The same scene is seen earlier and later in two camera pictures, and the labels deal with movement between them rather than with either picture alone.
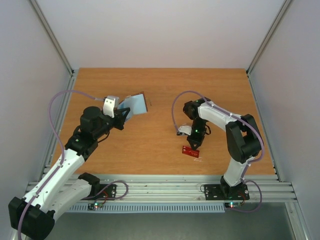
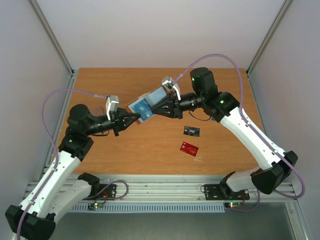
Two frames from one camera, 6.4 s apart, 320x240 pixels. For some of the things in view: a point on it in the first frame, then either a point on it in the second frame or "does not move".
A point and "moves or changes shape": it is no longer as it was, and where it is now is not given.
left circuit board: x=92 y=206 does not move
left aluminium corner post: x=51 y=36 does not move
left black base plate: x=102 y=192 does not move
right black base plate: x=214 y=192 does not move
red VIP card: x=188 y=151 moves or changes shape
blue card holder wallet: x=137 y=103 moves or changes shape
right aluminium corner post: x=284 y=5 does not move
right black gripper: x=195 y=139 -> x=177 y=106
